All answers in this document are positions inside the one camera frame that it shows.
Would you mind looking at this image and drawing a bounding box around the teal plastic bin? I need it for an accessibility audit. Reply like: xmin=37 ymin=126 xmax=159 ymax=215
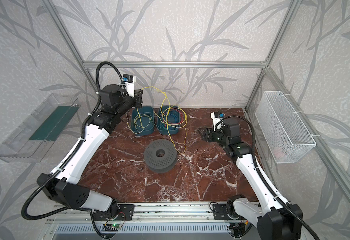
xmin=157 ymin=105 xmax=181 ymax=135
xmin=131 ymin=106 xmax=155 ymax=136

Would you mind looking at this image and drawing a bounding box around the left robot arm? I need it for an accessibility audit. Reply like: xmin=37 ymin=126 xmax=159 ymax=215
xmin=21 ymin=61 xmax=144 ymax=221

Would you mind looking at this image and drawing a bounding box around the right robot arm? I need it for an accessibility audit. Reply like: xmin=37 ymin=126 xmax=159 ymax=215
xmin=198 ymin=112 xmax=319 ymax=240

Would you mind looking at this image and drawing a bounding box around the pink object in basket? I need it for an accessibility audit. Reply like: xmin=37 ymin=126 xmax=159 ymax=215
xmin=272 ymin=147 xmax=286 ymax=161

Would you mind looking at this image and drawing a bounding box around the small green circuit board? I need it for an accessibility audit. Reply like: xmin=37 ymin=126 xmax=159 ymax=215
xmin=102 ymin=223 xmax=124 ymax=233

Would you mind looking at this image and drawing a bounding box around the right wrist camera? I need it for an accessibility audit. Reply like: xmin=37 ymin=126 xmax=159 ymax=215
xmin=210 ymin=112 xmax=224 ymax=132

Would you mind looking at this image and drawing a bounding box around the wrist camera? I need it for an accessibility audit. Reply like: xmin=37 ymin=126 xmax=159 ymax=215
xmin=123 ymin=74 xmax=135 ymax=98
xmin=210 ymin=112 xmax=224 ymax=132

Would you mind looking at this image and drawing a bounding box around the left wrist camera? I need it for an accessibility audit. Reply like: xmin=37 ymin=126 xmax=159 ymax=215
xmin=123 ymin=74 xmax=135 ymax=98

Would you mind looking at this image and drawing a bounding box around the yellow cable bundle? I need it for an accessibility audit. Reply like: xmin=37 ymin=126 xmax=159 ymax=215
xmin=126 ymin=107 xmax=155 ymax=134

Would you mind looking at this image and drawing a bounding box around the red cable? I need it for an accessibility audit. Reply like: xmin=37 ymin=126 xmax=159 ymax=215
xmin=161 ymin=108 xmax=186 ymax=124

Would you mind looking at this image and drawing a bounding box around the blue cable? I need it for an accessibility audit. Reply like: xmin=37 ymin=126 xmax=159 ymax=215
xmin=160 ymin=111 xmax=181 ymax=130

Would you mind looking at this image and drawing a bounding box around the aluminium frame crossbar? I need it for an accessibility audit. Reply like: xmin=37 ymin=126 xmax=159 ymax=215
xmin=82 ymin=61 xmax=267 ymax=70

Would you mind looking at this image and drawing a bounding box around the grey perforated cable spool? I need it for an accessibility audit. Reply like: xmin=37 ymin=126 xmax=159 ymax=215
xmin=144 ymin=139 xmax=178 ymax=174

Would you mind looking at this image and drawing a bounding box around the white wire mesh basket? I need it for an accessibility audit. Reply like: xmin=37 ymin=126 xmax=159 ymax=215
xmin=255 ymin=91 xmax=316 ymax=164

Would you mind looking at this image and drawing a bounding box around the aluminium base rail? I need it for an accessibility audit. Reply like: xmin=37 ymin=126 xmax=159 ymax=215
xmin=44 ymin=201 xmax=253 ymax=224

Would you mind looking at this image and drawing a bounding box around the clear plastic wall tray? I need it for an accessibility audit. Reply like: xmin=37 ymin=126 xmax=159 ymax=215
xmin=0 ymin=94 xmax=81 ymax=163

